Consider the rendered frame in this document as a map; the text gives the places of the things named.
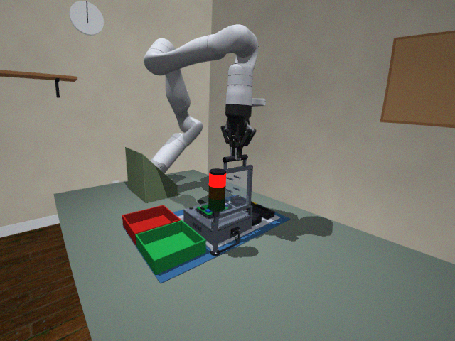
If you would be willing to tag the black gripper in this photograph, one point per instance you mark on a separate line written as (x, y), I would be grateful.
(238, 126)

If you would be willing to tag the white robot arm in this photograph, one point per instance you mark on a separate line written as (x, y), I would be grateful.
(237, 39)

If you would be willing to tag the red bin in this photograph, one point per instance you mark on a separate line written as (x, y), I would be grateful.
(145, 220)

